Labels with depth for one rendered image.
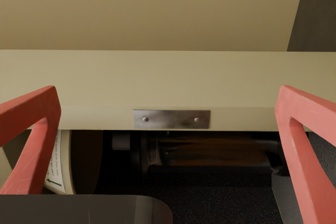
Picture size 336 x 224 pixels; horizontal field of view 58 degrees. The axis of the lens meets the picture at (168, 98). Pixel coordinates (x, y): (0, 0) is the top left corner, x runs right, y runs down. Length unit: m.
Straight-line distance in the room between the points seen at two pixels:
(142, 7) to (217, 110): 0.45
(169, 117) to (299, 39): 0.45
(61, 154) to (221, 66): 0.21
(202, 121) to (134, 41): 0.46
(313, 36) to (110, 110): 0.44
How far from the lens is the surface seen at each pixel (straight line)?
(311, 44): 0.63
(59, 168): 0.39
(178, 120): 0.28
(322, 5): 0.61
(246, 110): 0.28
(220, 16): 0.70
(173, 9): 0.69
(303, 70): 0.36
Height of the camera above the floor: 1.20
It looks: level
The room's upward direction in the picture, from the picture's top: 90 degrees counter-clockwise
